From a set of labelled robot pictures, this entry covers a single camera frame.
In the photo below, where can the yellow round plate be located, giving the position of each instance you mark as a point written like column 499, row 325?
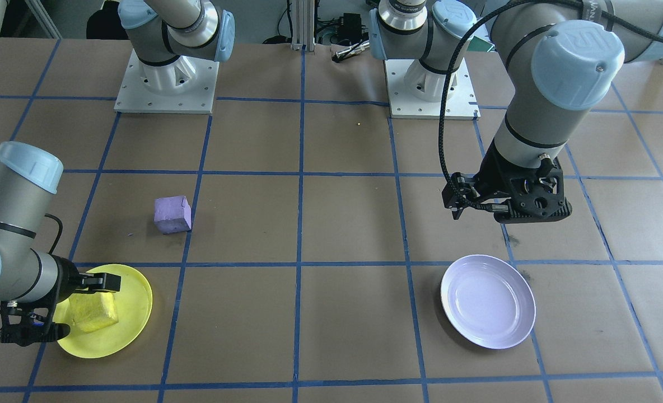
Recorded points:
column 130, row 324

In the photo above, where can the silver metal plug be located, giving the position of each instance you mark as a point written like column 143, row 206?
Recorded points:
column 354, row 52

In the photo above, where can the yellow foam block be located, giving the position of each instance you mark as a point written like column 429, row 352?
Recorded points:
column 93, row 313

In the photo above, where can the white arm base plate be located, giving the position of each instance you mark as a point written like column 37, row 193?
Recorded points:
column 432, row 106
column 166, row 101

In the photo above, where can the purple foam block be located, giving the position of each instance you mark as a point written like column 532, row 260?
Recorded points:
column 172, row 215

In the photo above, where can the black electronics box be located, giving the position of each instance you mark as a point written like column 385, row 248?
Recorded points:
column 351, row 23

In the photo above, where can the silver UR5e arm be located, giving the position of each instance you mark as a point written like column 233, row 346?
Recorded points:
column 561, row 67
column 6, row 224

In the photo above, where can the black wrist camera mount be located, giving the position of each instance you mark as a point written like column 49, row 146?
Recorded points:
column 550, row 210
column 29, row 334

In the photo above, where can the aluminum extrusion post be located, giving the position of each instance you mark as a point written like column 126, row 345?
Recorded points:
column 303, row 25

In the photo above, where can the black bag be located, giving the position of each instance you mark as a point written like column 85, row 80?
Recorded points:
column 103, row 22

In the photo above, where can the green flat object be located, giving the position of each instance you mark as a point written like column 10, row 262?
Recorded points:
column 481, row 43

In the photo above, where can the purple round plate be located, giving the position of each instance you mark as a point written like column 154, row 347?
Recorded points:
column 488, row 302

